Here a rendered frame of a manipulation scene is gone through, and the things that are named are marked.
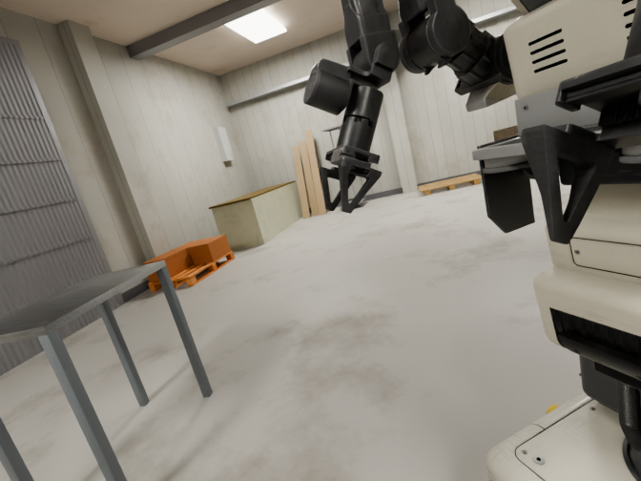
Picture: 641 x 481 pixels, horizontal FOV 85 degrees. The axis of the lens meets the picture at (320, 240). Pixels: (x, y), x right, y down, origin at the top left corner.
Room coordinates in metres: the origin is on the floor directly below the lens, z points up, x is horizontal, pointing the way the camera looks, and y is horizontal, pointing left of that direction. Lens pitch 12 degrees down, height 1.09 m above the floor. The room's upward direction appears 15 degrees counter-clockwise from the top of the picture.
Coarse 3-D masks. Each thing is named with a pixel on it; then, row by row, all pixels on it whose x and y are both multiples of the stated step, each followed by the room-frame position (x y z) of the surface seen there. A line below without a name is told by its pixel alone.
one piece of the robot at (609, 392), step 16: (592, 368) 0.77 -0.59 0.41; (592, 384) 0.77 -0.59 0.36; (608, 384) 0.73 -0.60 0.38; (624, 384) 0.64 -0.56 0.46; (608, 400) 0.74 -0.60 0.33; (624, 400) 0.64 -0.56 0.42; (640, 400) 0.67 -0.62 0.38; (624, 416) 0.64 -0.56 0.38; (640, 416) 0.63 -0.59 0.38; (624, 432) 0.65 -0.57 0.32; (640, 432) 0.63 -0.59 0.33; (640, 448) 0.64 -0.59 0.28
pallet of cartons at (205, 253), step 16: (208, 240) 4.94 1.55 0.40; (224, 240) 5.09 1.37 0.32; (160, 256) 4.68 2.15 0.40; (176, 256) 4.62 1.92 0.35; (192, 256) 4.80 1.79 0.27; (208, 256) 4.72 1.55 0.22; (224, 256) 4.97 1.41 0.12; (176, 272) 4.52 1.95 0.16; (192, 272) 4.48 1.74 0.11; (208, 272) 4.64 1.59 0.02; (160, 288) 4.50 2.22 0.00
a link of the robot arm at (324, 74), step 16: (384, 48) 0.58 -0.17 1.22; (320, 64) 0.58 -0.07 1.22; (336, 64) 0.59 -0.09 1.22; (384, 64) 0.58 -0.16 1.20; (320, 80) 0.56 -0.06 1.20; (336, 80) 0.57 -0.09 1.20; (368, 80) 0.60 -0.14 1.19; (384, 80) 0.59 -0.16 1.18; (304, 96) 0.60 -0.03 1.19; (320, 96) 0.57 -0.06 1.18; (336, 96) 0.57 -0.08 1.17; (336, 112) 0.59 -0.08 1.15
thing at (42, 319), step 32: (96, 288) 1.49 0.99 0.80; (0, 320) 1.36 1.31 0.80; (32, 320) 1.21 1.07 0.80; (64, 320) 1.16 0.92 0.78; (64, 352) 1.12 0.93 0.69; (128, 352) 1.84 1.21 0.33; (192, 352) 1.74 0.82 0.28; (64, 384) 1.09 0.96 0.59; (96, 416) 1.12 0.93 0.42; (0, 448) 1.17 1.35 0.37; (96, 448) 1.09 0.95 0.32; (32, 480) 1.20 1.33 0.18
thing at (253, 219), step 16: (256, 192) 7.01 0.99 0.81; (272, 192) 6.53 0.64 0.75; (288, 192) 7.30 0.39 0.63; (224, 208) 5.85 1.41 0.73; (240, 208) 5.76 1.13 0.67; (256, 208) 5.75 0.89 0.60; (272, 208) 6.34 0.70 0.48; (288, 208) 7.07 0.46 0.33; (224, 224) 5.87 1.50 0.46; (240, 224) 5.78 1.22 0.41; (256, 224) 5.70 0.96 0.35; (272, 224) 6.16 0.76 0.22; (288, 224) 6.85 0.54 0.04; (240, 240) 5.81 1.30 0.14; (256, 240) 5.73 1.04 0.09
